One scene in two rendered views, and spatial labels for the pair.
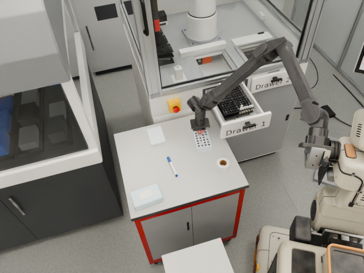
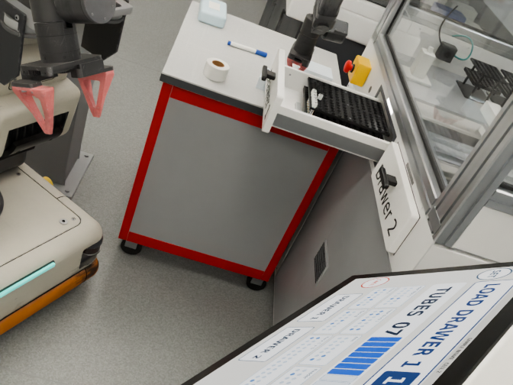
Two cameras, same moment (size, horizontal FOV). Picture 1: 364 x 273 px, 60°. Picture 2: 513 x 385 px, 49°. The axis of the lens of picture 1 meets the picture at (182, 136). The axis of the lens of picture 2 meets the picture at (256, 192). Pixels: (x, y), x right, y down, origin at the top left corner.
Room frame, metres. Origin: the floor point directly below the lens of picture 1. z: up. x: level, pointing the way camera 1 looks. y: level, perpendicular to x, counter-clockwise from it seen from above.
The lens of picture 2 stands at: (1.27, -1.73, 1.51)
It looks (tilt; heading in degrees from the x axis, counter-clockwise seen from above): 35 degrees down; 91
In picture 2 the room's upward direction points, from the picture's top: 25 degrees clockwise
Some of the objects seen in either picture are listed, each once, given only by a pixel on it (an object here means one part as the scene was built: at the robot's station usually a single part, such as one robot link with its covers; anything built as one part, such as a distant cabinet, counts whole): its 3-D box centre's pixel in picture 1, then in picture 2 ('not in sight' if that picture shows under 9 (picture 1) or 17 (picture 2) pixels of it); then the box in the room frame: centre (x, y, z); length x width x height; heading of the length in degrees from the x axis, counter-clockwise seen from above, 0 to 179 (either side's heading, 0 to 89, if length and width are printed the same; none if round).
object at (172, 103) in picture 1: (174, 105); (358, 70); (1.37, 0.03, 0.88); 0.07 x 0.05 x 0.07; 103
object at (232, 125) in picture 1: (245, 125); (273, 88); (1.17, -0.36, 0.87); 0.29 x 0.02 x 0.11; 103
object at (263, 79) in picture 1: (272, 80); (392, 193); (1.53, -0.59, 0.87); 0.29 x 0.02 x 0.11; 103
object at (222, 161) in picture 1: (222, 164); (216, 69); (0.98, -0.21, 0.78); 0.07 x 0.07 x 0.04
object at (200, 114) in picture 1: (199, 111); (314, 27); (1.19, -0.10, 0.98); 0.07 x 0.06 x 0.07; 25
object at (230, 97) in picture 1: (231, 102); (342, 114); (1.36, -0.31, 0.87); 0.22 x 0.18 x 0.06; 13
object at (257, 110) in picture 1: (231, 102); (344, 117); (1.37, -0.31, 0.86); 0.40 x 0.26 x 0.06; 13
